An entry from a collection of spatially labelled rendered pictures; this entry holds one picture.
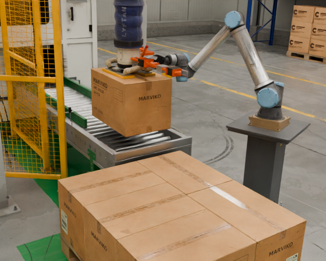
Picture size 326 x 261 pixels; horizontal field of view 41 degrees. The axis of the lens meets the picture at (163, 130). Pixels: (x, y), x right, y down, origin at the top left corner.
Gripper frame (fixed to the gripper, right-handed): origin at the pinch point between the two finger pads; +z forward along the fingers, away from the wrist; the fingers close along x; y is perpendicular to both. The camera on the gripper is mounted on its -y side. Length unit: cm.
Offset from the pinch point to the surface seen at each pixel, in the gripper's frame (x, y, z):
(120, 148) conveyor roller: -67, 10, 18
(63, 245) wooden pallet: -114, -22, 80
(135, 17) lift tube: 30.4, 17.0, 0.1
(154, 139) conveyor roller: -66, 11, -15
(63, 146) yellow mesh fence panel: -79, 64, 42
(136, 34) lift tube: 18.0, 16.6, -0.6
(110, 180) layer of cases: -67, -35, 50
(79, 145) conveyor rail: -75, 49, 34
